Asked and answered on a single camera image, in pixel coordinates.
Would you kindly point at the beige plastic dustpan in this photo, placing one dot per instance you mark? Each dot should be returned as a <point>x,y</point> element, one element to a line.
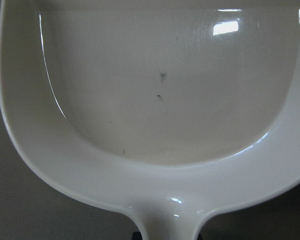
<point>169,112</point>

